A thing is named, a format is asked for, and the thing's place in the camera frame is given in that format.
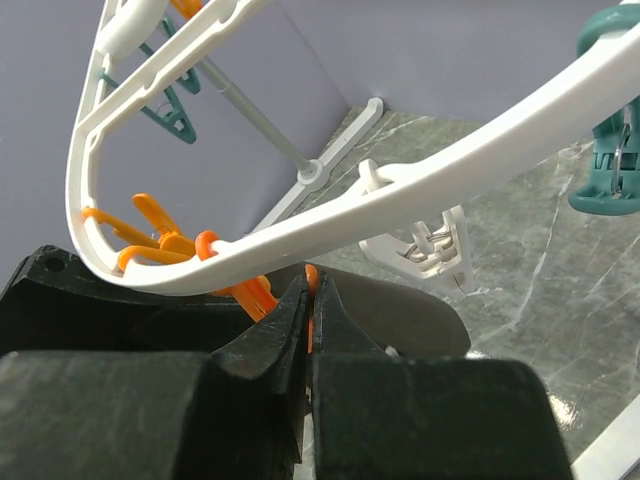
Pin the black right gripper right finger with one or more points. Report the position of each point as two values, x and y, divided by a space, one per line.
382 417

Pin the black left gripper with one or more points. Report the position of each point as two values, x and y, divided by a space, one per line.
53 302

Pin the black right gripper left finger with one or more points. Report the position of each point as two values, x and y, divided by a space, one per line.
233 413

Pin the dark grey boxer underwear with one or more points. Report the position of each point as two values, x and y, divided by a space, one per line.
414 323

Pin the orange clothes peg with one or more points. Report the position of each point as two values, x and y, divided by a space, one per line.
312 278
253 295
168 245

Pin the white oval clip hanger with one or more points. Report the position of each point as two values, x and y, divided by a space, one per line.
598 84

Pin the white clothes peg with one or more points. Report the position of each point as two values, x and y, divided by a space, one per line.
439 259

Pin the teal clothes peg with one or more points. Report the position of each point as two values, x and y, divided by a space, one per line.
612 187
175 120

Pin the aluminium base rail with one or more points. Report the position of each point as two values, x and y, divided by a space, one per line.
615 452

